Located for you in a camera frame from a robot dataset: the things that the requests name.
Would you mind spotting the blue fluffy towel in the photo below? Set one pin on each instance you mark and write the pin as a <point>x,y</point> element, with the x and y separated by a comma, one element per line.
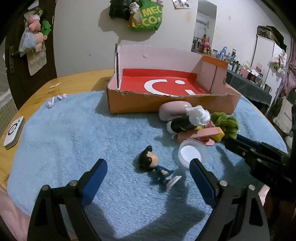
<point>69,143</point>

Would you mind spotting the pink plastic clip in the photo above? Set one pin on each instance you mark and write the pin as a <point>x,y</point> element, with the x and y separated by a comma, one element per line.
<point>198,134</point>

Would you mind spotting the black bag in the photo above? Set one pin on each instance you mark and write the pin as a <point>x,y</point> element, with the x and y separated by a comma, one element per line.
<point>119,9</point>

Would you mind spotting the wall mirror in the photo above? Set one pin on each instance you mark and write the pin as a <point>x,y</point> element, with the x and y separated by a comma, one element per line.
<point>204,25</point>

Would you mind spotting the white rectangular device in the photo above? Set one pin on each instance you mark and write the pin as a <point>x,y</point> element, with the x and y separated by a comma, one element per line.
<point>13,131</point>

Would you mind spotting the white refrigerator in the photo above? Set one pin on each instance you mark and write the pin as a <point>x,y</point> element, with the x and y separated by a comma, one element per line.
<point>266,55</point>

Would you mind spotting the row of bottles and jars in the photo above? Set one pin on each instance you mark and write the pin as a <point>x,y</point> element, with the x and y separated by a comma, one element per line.
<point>233,59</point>

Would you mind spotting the translucent white round lid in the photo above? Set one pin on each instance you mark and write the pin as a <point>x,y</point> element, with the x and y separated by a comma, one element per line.
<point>192,153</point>

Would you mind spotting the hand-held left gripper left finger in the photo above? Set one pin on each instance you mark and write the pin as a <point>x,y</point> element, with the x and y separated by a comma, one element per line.
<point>97,178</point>

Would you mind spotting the black-haired boy figurine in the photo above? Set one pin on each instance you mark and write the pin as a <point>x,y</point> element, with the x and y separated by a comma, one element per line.
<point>148,160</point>

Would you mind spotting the pink earbud case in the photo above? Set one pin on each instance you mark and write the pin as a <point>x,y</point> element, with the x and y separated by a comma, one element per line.
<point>173,111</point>

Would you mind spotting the pink doll plush toy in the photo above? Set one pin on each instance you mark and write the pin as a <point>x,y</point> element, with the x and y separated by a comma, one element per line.
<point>38,40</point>

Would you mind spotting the green plush toy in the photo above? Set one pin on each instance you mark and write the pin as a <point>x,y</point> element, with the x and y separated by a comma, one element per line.
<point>46,27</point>

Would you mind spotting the small cow plush toy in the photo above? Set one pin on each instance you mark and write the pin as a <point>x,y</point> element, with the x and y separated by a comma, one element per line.
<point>134,7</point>

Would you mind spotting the wall photo card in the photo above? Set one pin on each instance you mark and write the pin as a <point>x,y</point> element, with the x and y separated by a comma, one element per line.
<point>181,3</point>

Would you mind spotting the dark cloth covered table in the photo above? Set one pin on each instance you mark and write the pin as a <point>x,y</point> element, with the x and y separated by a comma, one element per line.
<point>249,88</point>

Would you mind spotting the pink rabbit plush toy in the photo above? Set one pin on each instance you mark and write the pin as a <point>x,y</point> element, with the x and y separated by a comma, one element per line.
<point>204,45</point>

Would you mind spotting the purple curtain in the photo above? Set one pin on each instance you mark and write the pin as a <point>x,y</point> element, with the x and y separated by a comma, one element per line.
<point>289,78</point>

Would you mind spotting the green shopping bag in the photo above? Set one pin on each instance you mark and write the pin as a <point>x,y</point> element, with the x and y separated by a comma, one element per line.
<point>145,16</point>

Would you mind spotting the small white sticker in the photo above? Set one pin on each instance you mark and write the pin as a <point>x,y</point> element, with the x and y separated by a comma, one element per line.
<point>55,85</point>

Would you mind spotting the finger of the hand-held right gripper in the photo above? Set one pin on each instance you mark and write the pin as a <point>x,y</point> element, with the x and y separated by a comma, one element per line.
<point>252,141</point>
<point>238,149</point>

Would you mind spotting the person's pink clothing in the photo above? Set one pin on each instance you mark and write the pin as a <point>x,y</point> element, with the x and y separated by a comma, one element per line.
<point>11,220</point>

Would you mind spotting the pink pig plush toy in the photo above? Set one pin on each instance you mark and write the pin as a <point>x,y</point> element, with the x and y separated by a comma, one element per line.
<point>34,22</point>

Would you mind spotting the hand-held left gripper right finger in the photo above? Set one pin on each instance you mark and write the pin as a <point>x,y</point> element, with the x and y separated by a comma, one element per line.
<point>201,178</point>

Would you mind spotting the pale pink earbud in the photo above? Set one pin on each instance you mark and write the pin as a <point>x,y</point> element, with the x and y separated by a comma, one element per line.
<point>50,103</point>
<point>62,96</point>

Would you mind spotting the flower plush decoration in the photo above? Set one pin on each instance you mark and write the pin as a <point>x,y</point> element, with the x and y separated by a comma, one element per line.
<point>278,60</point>

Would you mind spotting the orange cardboard box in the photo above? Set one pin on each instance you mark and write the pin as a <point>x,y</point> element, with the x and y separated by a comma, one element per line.
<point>129,102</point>

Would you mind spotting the black white doll figurine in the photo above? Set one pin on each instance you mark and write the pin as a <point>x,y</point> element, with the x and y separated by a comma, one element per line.
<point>182,125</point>

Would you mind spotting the dark bag on refrigerator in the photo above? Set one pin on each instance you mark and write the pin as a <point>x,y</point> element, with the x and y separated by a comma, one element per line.
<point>270,32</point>

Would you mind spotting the yellow toy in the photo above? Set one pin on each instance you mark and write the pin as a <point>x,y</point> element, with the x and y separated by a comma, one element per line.
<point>218,136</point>

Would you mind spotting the clear plastic bag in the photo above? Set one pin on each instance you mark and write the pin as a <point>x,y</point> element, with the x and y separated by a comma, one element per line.
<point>25,44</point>

